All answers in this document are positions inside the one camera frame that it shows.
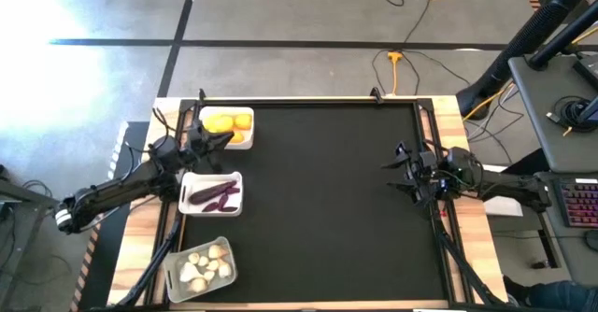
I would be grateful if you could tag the person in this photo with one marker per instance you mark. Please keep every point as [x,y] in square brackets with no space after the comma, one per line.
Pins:
[560,295]

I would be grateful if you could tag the purple eggplant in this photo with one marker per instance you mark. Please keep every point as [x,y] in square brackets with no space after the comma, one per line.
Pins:
[210,193]

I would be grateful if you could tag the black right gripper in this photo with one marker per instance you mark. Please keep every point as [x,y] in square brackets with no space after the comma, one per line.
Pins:
[430,176]

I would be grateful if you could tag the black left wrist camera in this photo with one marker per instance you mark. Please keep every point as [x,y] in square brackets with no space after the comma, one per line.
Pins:
[196,129]

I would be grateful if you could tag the black computer mouse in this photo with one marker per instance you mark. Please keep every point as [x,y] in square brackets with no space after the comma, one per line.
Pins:
[592,240]

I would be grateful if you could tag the black pole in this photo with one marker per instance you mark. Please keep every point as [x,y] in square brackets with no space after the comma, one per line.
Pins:
[560,36]

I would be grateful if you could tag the white garlic bulb with stem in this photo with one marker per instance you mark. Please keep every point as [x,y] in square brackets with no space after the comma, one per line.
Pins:
[190,273]

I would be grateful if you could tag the grey desk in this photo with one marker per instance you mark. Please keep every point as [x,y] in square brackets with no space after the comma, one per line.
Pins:
[565,256]
[537,130]

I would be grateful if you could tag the keyboard with red lights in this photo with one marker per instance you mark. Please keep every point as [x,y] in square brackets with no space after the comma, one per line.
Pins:
[581,204]

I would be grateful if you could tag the clear plastic basket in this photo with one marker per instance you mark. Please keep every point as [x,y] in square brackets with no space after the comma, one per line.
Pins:
[174,274]

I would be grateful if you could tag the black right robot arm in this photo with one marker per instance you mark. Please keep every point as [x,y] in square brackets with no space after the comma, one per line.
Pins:
[504,188]

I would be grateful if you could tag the black diagonal frame strut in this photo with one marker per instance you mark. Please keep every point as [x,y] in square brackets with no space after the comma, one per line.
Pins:
[154,265]
[460,260]

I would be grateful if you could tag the white cloth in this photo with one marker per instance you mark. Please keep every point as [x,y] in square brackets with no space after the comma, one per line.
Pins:
[198,285]

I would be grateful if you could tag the white plush items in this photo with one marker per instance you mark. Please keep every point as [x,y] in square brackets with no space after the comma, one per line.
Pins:
[217,251]

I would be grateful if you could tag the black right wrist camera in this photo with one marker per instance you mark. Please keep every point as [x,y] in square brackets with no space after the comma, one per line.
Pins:
[404,151]

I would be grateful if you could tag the white plastic basket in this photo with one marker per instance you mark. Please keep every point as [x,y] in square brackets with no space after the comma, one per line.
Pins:
[245,146]
[187,207]

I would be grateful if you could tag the black tower fan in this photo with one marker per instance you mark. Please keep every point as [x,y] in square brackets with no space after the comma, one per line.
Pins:
[523,46]

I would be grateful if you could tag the black floor mat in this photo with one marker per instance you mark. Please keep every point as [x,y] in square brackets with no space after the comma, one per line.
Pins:
[100,274]

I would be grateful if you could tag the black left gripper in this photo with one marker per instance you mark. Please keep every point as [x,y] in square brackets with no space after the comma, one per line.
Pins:
[196,151]

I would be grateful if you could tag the black clamp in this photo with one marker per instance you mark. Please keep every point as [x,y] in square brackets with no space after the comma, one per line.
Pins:
[202,96]
[376,95]

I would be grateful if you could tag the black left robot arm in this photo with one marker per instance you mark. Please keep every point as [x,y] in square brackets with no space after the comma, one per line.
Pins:
[112,195]

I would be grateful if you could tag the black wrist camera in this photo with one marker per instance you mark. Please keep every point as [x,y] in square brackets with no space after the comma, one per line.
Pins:
[196,129]
[404,151]

